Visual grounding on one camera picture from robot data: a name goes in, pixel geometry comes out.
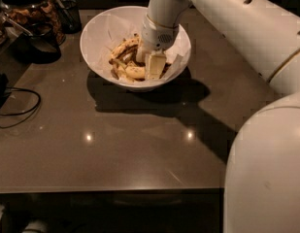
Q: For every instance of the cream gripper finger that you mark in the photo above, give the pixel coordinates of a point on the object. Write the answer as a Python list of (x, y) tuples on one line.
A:
[(142, 53), (155, 62)]

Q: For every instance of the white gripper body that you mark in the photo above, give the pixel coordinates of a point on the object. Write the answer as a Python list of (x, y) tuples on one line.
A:
[(156, 35)]

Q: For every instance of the yellow spotted banana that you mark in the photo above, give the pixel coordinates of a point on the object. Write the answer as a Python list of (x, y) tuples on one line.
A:
[(135, 72)]

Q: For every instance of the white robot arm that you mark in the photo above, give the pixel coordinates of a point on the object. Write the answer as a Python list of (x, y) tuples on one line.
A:
[(262, 177)]

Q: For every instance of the banana peel pile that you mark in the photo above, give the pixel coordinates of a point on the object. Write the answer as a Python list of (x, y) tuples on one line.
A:
[(125, 55)]

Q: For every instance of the white ceramic bowl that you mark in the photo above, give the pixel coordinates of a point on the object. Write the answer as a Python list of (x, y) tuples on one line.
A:
[(101, 33)]

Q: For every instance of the white paper bowl liner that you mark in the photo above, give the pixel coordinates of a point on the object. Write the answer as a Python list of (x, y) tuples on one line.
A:
[(128, 60)]

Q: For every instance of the black mesh pen cup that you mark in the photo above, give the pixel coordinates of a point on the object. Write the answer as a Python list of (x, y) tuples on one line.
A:
[(69, 17)]

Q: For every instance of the black mug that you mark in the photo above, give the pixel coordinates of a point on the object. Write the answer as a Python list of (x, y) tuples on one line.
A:
[(39, 47)]

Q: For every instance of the glass jar with snacks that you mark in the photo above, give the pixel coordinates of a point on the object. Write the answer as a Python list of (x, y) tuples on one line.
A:
[(29, 12)]

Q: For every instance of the metal spoon handle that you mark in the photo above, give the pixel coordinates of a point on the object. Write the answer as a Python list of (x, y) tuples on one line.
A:
[(16, 25)]

